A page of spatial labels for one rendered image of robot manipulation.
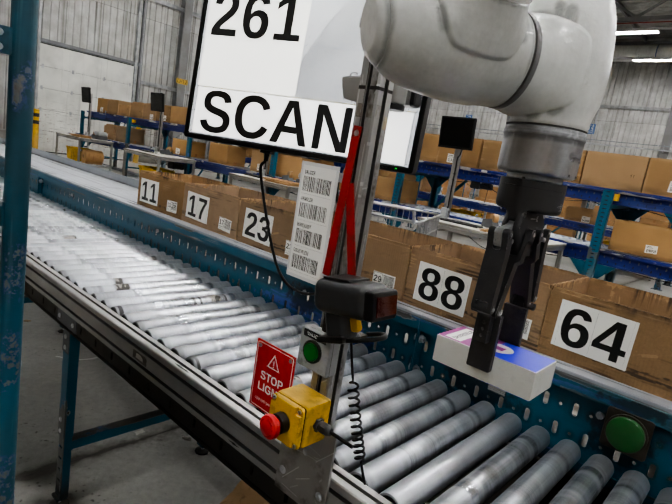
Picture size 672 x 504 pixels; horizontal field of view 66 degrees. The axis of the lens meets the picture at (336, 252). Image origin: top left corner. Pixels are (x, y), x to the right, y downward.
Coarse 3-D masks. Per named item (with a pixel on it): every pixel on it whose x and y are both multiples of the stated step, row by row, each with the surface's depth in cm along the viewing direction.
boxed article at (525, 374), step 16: (448, 336) 66; (464, 336) 67; (448, 352) 65; (464, 352) 64; (496, 352) 63; (512, 352) 64; (528, 352) 64; (464, 368) 64; (496, 368) 61; (512, 368) 60; (528, 368) 59; (544, 368) 60; (496, 384) 61; (512, 384) 60; (528, 384) 58; (544, 384) 61; (528, 400) 58
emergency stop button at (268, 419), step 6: (270, 414) 79; (264, 420) 78; (270, 420) 78; (276, 420) 78; (264, 426) 78; (270, 426) 78; (276, 426) 78; (264, 432) 78; (270, 432) 78; (276, 432) 77; (270, 438) 78
